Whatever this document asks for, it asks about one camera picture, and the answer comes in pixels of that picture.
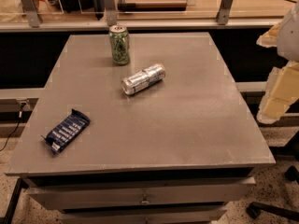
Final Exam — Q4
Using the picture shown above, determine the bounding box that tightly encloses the metal railing post middle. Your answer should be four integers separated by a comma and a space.
104, 0, 117, 26

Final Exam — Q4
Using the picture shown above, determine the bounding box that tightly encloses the silver can lying down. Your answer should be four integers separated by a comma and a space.
121, 63, 166, 95

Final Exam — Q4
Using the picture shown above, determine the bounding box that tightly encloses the metal railing post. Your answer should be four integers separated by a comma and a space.
104, 0, 117, 26
21, 0, 42, 28
216, 0, 234, 25

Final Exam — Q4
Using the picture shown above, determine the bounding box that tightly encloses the grey upper drawer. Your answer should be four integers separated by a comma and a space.
28, 177, 255, 210

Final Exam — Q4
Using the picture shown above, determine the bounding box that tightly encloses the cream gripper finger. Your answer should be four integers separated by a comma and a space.
256, 61, 299, 124
256, 22, 281, 48

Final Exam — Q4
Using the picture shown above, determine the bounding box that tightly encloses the green soda can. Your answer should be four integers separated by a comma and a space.
108, 25, 130, 65

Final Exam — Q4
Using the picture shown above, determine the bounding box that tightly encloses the grey lower drawer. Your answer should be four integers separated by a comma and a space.
61, 205, 226, 224

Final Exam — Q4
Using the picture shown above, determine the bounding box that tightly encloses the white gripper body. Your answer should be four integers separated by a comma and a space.
277, 2, 299, 62

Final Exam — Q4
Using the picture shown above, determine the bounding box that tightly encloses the black office chair base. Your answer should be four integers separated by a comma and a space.
244, 163, 299, 224

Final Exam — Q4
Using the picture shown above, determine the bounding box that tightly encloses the grey drawer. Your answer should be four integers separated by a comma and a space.
28, 177, 255, 210
61, 205, 226, 224

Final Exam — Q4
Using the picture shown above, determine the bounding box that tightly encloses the black cable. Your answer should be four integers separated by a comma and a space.
0, 102, 27, 152

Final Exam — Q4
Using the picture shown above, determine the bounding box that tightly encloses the blue rxbar blueberry wrapper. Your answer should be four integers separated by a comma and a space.
44, 109, 91, 155

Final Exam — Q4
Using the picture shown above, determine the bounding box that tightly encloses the metal railing post right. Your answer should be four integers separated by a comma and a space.
216, 0, 234, 25

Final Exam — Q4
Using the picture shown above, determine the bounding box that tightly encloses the metal railing post left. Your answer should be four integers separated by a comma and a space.
21, 0, 42, 28

